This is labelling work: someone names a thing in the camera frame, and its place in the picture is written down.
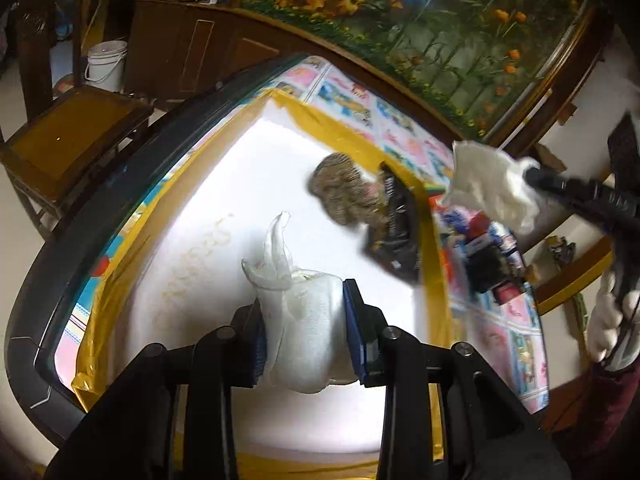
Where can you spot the flower wall poster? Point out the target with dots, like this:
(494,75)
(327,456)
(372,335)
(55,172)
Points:
(425,20)

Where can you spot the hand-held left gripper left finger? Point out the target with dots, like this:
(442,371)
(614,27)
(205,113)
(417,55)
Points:
(257,347)

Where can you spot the wooden chair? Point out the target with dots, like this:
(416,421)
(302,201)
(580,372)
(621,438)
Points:
(65,130)

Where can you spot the black sock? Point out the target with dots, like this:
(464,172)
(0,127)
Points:
(487,265)

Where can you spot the white gauze cloth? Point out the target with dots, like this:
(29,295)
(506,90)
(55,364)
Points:
(305,320)

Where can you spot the brown patterned cloth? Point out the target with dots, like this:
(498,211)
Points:
(340,185)

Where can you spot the cardboard piece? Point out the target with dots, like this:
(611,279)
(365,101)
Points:
(551,159)

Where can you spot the white foam box yellow tape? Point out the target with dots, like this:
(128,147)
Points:
(225,185)

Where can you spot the person's right forearm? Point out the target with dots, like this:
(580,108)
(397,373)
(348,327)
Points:
(610,410)

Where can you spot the white plastic bucket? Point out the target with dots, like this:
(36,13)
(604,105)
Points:
(106,65)

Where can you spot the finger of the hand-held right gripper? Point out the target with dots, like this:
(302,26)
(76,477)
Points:
(560,179)
(575,196)

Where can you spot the person's right hand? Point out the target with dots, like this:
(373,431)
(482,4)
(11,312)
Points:
(607,320)

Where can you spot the black snack packet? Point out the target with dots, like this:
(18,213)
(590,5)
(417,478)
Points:
(397,230)

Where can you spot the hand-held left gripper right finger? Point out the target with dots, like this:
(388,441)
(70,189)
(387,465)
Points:
(354,330)

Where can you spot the white wall shelf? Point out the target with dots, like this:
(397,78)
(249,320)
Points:
(600,85)

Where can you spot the printed plastic tablecloth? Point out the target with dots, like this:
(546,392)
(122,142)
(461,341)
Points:
(400,125)

